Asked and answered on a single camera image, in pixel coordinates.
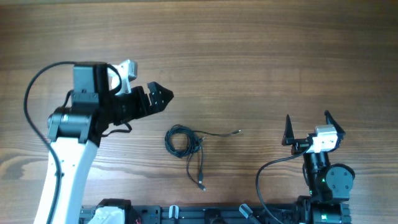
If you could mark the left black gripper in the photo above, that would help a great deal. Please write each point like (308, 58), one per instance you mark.
(142, 109)

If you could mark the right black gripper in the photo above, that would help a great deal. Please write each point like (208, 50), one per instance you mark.
(301, 145)

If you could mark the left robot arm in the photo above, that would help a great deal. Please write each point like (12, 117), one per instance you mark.
(101, 96)

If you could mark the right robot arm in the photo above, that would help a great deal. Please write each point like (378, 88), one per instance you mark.
(329, 184)

